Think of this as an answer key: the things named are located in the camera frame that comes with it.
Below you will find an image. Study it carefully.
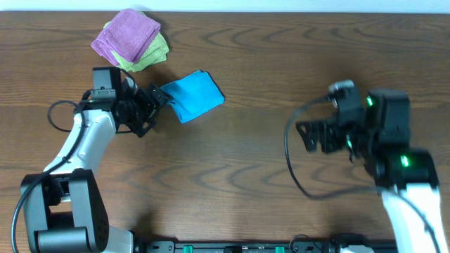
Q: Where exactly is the blue microfiber cloth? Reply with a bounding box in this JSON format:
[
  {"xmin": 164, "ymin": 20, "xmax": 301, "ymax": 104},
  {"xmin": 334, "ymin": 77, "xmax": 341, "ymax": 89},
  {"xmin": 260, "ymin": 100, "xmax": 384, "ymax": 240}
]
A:
[{"xmin": 160, "ymin": 70, "xmax": 225, "ymax": 124}]

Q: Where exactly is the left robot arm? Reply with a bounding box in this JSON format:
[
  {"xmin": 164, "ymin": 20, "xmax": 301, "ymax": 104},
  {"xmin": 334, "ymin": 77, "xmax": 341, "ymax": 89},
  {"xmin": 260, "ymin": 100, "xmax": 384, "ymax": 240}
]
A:
[{"xmin": 16, "ymin": 77, "xmax": 169, "ymax": 252}]

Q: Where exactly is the green folded cloth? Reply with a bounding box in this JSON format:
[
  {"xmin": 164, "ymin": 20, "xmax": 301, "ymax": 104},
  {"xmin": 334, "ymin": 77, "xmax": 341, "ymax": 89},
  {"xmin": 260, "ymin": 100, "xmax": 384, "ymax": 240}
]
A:
[{"xmin": 103, "ymin": 22, "xmax": 169, "ymax": 72}]

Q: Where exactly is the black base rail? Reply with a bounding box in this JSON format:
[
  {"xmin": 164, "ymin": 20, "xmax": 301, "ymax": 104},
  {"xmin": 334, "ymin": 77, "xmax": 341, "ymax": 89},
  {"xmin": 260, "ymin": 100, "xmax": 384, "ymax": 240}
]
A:
[{"xmin": 132, "ymin": 233, "xmax": 398, "ymax": 253}]

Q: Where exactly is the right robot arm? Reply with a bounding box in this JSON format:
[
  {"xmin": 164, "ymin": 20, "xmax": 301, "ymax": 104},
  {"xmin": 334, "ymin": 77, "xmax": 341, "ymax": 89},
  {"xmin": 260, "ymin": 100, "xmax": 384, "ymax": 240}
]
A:
[{"xmin": 284, "ymin": 84, "xmax": 449, "ymax": 252}]

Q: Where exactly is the purple folded cloth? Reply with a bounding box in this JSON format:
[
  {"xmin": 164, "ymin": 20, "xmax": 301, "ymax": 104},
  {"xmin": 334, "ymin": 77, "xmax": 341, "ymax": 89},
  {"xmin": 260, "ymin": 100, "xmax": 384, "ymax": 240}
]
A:
[{"xmin": 91, "ymin": 8, "xmax": 161, "ymax": 66}]

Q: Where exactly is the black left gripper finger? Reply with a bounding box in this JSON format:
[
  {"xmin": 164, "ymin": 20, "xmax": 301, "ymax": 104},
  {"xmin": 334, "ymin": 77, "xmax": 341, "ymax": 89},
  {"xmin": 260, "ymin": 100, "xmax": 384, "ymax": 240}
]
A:
[
  {"xmin": 147, "ymin": 84, "xmax": 169, "ymax": 109},
  {"xmin": 131, "ymin": 119, "xmax": 156, "ymax": 138}
]

